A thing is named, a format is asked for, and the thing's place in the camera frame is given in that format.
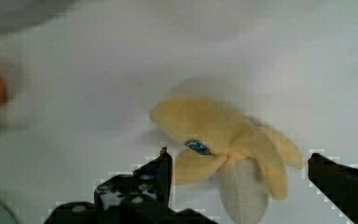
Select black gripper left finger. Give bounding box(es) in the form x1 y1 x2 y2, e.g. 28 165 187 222
44 147 217 224

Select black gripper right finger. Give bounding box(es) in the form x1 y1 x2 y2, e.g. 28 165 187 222
308 153 358 224

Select yellow plush banana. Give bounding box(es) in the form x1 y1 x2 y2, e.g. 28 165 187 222
150 96 304 224

